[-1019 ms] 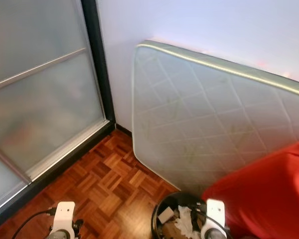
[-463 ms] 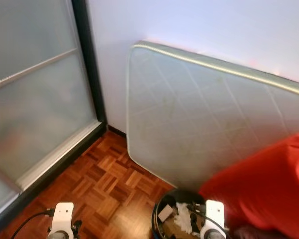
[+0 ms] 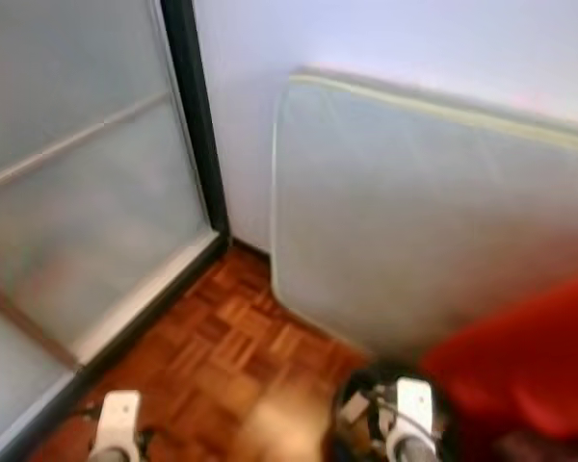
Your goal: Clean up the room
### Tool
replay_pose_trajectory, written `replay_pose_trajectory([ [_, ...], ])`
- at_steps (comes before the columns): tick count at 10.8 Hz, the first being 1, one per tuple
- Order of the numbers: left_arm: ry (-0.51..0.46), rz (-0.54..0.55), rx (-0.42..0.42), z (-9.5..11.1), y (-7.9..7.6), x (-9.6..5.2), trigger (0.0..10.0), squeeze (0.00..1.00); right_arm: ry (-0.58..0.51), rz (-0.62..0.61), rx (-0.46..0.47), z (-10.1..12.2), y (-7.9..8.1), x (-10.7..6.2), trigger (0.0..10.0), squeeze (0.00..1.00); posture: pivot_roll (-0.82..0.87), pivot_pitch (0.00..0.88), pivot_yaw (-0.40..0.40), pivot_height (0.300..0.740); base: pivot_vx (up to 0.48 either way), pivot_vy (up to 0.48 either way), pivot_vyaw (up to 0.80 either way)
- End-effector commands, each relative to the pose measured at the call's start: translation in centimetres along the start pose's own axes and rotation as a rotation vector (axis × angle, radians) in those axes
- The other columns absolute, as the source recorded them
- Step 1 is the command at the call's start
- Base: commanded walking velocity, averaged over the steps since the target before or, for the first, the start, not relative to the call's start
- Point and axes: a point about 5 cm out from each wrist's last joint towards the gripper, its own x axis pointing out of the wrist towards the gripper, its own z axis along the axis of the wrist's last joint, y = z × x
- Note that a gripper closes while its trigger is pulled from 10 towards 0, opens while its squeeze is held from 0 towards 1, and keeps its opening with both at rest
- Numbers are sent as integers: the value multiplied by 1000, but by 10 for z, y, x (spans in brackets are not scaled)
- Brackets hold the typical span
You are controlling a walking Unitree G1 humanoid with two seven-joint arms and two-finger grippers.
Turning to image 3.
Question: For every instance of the frosted glass sliding door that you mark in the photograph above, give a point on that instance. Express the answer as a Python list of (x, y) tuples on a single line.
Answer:
[(77, 77)]

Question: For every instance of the grey mattress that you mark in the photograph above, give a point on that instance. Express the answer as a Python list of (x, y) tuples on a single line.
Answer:
[(424, 212)]

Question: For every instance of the red sofa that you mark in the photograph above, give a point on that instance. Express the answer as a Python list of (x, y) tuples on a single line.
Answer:
[(520, 366)]

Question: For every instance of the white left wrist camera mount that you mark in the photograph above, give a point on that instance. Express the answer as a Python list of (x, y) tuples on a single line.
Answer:
[(118, 419)]

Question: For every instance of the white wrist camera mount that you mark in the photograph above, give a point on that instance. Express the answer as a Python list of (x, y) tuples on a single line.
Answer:
[(118, 419), (414, 399)]

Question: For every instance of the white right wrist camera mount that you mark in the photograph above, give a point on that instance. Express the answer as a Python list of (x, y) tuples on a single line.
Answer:
[(414, 399)]

